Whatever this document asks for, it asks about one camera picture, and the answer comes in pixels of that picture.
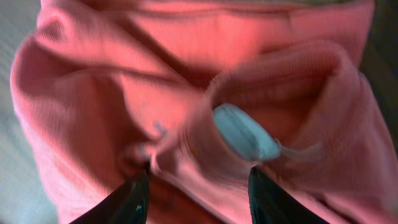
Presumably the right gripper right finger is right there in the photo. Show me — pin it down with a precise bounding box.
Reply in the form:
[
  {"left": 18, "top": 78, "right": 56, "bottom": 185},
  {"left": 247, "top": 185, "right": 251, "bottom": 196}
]
[{"left": 248, "top": 167, "right": 327, "bottom": 224}]

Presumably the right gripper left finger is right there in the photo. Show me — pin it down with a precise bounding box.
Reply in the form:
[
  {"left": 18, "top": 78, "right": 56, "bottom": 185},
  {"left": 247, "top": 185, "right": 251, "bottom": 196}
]
[{"left": 71, "top": 172, "right": 149, "bottom": 224}]

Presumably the red printed t-shirt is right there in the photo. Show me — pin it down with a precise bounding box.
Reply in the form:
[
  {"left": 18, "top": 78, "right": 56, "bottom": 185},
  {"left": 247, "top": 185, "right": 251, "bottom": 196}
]
[{"left": 11, "top": 1, "right": 397, "bottom": 223}]

